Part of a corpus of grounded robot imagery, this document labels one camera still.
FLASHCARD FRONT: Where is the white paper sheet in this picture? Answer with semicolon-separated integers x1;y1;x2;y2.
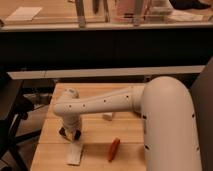
5;6;42;21

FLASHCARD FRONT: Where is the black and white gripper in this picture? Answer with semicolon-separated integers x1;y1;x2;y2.
59;127;81;141

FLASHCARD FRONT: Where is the metal frame post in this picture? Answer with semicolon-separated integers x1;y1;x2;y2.
75;0;86;28

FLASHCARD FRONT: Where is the dark chair back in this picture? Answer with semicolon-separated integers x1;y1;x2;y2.
190;57;213;171

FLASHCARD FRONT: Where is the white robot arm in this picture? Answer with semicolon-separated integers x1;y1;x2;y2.
53;76;202;171

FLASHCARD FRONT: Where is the white sponge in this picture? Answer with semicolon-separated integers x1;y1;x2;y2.
66;142;83;166

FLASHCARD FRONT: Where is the black office chair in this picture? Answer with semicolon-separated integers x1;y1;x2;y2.
0;73;41;171

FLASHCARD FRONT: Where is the long white shelf rail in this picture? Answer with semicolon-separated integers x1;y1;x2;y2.
9;65;204;79

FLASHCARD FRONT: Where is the small white eraser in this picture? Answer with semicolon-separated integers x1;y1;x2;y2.
102;112;114;121

